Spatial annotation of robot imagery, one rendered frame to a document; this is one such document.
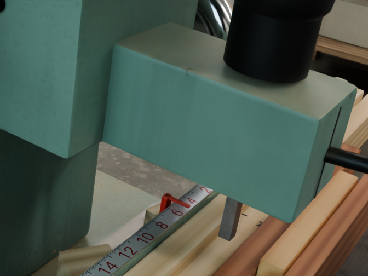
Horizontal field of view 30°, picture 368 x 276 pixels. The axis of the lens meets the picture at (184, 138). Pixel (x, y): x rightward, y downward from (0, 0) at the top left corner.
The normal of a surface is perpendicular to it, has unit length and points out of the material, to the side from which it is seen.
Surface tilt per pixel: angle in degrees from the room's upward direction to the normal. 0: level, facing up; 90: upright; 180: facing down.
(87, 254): 0
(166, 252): 0
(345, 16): 90
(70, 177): 90
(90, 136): 90
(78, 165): 90
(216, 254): 0
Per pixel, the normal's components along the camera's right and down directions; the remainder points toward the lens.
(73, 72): -0.14, 0.44
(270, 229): 0.15, -0.88
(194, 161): -0.50, 0.32
